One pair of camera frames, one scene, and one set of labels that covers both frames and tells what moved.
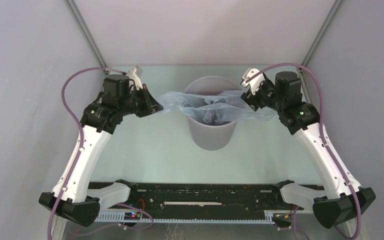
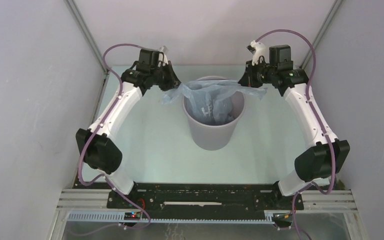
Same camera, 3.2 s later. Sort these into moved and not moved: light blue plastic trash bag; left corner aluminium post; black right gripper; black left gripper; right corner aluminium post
Moved: black left gripper; black right gripper; light blue plastic trash bag
Not moved: right corner aluminium post; left corner aluminium post
